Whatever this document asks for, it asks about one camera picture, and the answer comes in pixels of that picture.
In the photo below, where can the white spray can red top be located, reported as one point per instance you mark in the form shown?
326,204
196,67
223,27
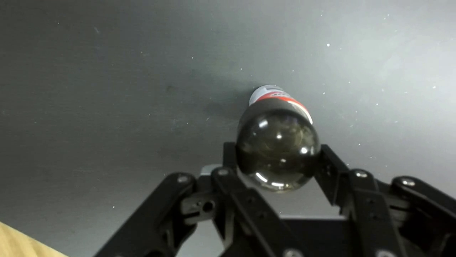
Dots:
278,97

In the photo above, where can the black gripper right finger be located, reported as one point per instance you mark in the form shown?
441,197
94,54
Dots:
370,208

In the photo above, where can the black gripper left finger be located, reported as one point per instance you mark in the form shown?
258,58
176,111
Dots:
236,200

